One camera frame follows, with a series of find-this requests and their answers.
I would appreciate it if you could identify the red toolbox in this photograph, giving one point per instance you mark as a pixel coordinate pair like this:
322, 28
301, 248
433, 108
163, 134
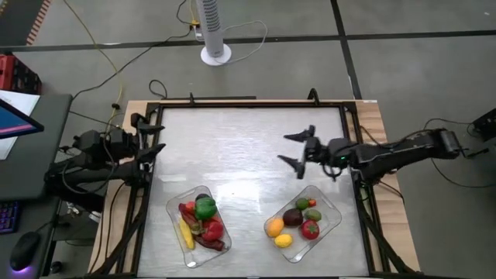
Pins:
15, 73

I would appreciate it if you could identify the red bell pepper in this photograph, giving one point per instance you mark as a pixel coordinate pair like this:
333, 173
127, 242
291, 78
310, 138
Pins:
212, 230

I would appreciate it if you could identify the black metal table frame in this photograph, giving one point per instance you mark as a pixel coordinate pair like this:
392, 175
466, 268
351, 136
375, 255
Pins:
252, 104

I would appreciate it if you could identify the orange lemon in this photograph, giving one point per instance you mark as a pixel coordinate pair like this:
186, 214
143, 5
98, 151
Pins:
274, 227

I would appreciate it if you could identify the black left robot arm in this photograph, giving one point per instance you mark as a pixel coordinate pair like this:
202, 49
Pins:
97, 174

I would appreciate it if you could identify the black box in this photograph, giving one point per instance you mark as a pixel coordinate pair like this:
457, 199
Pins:
486, 124

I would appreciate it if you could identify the green bell pepper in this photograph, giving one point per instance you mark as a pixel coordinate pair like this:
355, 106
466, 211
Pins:
205, 209

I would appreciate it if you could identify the red chili pepper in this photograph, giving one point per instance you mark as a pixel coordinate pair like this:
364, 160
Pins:
188, 218

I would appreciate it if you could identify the white tower fan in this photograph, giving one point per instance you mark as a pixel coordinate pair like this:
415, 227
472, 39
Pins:
211, 23

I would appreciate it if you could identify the white power strip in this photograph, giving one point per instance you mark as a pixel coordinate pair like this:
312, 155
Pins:
197, 33

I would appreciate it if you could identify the yellow lemon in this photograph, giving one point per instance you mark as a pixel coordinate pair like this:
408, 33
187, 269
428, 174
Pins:
283, 240

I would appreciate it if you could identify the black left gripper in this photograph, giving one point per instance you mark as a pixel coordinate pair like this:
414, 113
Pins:
124, 141

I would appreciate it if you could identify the black camera clamp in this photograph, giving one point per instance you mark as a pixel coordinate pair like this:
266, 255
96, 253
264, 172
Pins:
191, 98
314, 97

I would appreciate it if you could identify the dark purple plum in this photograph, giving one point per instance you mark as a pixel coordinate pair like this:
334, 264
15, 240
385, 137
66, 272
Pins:
293, 217

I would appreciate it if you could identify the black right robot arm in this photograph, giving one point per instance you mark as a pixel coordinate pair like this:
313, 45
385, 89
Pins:
407, 149

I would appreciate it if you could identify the black computer mouse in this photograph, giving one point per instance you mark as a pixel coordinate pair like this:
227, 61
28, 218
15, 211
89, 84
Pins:
24, 252

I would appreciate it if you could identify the clear plastic basket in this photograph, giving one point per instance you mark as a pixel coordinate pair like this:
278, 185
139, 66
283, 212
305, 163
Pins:
217, 255
329, 217

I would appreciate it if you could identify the red strawberry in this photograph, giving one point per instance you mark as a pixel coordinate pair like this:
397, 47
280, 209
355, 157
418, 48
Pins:
312, 202

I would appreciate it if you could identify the black desk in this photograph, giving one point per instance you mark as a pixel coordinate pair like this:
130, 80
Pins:
38, 155

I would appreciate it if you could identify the round green lime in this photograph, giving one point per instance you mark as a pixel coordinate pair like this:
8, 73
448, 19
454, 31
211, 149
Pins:
302, 204

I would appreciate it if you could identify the dark striped-edge floor mat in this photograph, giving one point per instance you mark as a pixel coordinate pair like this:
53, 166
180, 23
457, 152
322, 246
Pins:
15, 19

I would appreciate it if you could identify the wooden table board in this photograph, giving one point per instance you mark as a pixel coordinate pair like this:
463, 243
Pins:
372, 124

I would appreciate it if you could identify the green oval fruit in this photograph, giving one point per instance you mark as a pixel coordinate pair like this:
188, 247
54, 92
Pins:
313, 215

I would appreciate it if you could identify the red tomato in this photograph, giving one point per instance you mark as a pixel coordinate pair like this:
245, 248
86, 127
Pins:
310, 229

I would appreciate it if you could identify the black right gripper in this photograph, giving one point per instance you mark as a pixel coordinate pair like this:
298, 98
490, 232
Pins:
315, 151

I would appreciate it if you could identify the backlit black keyboard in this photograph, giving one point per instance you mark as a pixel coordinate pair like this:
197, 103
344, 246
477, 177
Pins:
8, 217

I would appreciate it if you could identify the yellow banana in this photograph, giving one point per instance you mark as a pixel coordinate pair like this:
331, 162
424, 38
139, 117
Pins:
187, 234

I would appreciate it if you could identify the laptop screen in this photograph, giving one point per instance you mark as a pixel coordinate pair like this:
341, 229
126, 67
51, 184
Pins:
15, 122

